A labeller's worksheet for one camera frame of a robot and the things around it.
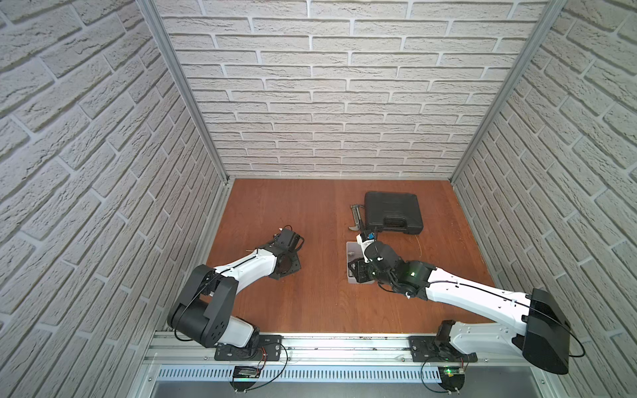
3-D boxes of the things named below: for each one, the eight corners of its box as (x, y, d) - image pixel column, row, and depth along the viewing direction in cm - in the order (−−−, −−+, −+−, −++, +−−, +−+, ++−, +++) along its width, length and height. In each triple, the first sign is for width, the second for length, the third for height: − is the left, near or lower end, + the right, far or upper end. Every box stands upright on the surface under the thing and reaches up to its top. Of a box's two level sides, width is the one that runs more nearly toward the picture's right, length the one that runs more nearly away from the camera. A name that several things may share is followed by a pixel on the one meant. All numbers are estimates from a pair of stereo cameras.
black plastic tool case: (366, 235, 102) (369, 227, 97) (362, 200, 114) (364, 191, 109) (422, 235, 102) (427, 227, 97) (412, 201, 114) (416, 192, 109)
